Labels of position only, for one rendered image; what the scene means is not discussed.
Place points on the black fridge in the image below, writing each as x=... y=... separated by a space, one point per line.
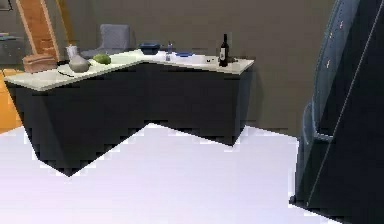
x=353 y=133

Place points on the pale grey cup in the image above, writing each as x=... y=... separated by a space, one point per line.
x=71 y=51

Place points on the dark wine bottle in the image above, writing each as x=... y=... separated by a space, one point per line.
x=224 y=51

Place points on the dark blue bowl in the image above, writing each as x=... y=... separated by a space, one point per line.
x=149 y=47

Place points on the black kitchen counter white top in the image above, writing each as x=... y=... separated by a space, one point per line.
x=100 y=103

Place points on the blue plate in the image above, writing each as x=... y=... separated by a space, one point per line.
x=184 y=54

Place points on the orange wooden door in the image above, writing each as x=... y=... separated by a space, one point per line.
x=38 y=26

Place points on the green round food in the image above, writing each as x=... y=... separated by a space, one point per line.
x=102 y=59

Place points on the small blue bottle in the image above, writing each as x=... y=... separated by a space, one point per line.
x=169 y=48

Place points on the grey armchair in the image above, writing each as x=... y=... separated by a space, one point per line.
x=111 y=40

